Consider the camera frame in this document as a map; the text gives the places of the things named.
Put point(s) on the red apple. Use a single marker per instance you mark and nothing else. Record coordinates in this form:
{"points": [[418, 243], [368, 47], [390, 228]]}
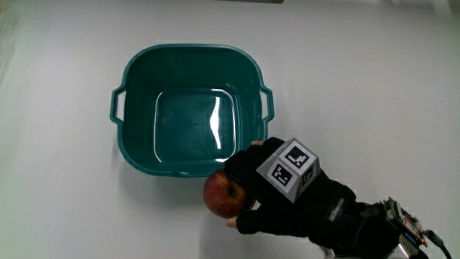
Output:
{"points": [[220, 197]]}

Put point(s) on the green plastic basin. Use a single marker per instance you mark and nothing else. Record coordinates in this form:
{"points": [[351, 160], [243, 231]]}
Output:
{"points": [[194, 122]]}

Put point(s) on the person's right forearm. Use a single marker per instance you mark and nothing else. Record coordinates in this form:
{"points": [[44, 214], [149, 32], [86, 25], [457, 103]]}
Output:
{"points": [[373, 230]]}

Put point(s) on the white desk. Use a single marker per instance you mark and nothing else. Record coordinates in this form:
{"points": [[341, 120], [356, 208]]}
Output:
{"points": [[359, 90]]}

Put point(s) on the person's right hand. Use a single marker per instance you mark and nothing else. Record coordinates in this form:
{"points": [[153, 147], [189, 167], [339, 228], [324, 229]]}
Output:
{"points": [[309, 201]]}

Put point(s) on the wrist-mounted circuit board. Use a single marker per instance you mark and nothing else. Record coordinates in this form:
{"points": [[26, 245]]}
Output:
{"points": [[406, 223]]}

